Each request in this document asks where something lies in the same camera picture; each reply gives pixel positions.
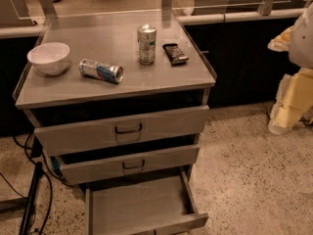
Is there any grey bottom drawer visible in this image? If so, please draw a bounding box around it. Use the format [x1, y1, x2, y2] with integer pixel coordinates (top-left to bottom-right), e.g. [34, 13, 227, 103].
[85, 167, 208, 235]

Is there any grey drawer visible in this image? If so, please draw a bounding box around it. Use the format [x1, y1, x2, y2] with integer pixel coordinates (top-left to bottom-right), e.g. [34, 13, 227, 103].
[61, 145, 200, 185]
[85, 167, 208, 235]
[35, 105, 208, 156]

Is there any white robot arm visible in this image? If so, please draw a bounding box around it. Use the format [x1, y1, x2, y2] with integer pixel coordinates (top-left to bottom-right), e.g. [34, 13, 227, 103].
[268, 4, 313, 134]

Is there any grey top drawer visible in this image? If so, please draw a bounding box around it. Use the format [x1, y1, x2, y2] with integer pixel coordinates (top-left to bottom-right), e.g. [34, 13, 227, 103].
[35, 105, 208, 156]

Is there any grey metal drawer cabinet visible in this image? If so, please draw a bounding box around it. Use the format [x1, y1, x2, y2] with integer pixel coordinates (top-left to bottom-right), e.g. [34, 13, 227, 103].
[12, 9, 218, 235]

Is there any grey middle drawer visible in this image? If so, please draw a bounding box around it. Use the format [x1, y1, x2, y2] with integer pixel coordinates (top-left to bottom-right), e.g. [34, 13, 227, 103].
[61, 145, 200, 185]

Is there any dark chocolate bar wrapper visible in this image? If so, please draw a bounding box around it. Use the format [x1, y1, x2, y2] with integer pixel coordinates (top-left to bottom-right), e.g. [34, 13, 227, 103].
[162, 43, 189, 66]

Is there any white railing bar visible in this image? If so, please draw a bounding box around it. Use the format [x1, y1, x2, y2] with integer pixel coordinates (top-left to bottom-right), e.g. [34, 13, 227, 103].
[177, 8, 305, 25]

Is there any upright silver green can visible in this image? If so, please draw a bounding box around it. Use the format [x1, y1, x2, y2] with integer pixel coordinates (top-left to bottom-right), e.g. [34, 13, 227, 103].
[137, 24, 157, 65]

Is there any lying blue silver can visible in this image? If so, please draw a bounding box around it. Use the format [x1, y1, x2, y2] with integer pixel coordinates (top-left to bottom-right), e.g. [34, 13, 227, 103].
[78, 59, 124, 84]

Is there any white bowl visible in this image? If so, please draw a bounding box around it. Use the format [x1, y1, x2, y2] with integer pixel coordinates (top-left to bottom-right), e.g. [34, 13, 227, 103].
[27, 42, 70, 75]

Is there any black floor stand bar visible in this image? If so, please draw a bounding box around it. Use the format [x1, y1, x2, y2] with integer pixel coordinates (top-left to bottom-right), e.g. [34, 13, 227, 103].
[19, 162, 43, 235]

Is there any black floor cable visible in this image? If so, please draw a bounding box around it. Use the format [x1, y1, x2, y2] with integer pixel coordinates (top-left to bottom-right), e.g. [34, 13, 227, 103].
[12, 132, 71, 235]

